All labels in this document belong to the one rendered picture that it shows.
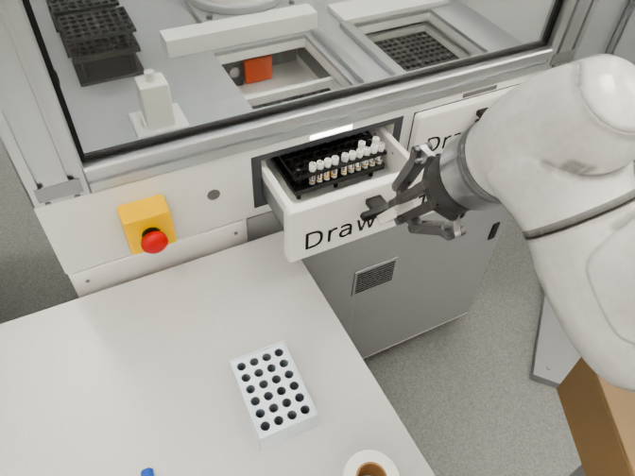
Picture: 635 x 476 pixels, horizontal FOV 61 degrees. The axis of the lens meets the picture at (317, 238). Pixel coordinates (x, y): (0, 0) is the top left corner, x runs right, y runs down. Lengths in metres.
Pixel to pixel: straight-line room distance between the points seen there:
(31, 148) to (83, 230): 0.16
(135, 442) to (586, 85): 0.67
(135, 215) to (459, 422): 1.16
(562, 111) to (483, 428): 1.33
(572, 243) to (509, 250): 1.64
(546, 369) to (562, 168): 1.38
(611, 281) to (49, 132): 0.66
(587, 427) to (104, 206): 0.74
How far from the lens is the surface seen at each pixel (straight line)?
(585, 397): 0.83
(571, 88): 0.46
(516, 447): 1.71
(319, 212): 0.81
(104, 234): 0.90
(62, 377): 0.89
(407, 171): 0.72
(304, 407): 0.77
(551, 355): 1.86
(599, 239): 0.50
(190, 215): 0.92
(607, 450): 0.80
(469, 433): 1.68
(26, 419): 0.88
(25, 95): 0.75
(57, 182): 0.83
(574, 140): 0.46
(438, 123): 1.04
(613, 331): 0.51
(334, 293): 1.28
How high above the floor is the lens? 1.49
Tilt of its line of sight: 47 degrees down
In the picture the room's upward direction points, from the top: 3 degrees clockwise
